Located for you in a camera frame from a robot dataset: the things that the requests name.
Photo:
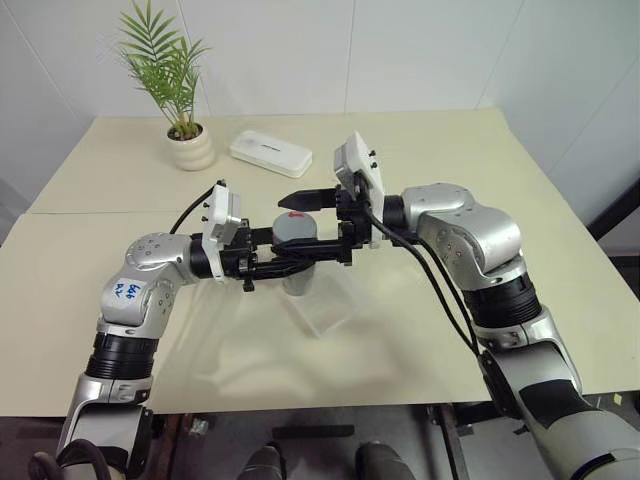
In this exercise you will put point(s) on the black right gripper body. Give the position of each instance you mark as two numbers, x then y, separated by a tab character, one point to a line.
356	225

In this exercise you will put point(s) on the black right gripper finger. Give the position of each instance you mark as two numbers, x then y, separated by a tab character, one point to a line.
310	199
325	249

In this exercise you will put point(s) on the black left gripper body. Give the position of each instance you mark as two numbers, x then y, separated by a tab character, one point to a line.
240	260

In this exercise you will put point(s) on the grey jar lid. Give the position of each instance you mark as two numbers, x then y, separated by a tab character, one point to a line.
297	227

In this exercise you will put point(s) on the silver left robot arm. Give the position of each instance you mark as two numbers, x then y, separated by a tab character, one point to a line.
150	255

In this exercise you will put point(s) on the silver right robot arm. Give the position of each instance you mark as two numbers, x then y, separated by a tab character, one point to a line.
450	215

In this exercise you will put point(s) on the clear plastic box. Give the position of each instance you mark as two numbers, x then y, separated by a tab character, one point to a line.
327	307

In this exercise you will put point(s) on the white flat rectangular case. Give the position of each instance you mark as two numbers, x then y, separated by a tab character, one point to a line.
270	152

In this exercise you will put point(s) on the white ribbed plant pot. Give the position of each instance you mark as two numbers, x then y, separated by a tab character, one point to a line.
192	152

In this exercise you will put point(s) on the white label blue handwriting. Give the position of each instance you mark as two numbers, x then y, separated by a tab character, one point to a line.
126	291

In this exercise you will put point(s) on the dark rounded shape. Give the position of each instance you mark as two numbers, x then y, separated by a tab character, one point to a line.
266	462
382	462

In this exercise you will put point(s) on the green palm plant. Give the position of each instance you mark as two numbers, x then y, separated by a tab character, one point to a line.
165	65

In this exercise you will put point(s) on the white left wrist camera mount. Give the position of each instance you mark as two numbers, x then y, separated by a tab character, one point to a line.
220	210

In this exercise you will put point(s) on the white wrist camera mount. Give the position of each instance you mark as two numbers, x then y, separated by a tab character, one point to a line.
220	210
357	152

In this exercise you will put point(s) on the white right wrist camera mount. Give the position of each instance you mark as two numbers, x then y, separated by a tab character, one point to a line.
357	152

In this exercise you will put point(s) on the black table frame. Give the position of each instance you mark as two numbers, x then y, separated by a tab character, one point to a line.
455	440

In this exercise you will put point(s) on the black furniture frame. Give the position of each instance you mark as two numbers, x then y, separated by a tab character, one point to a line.
617	210

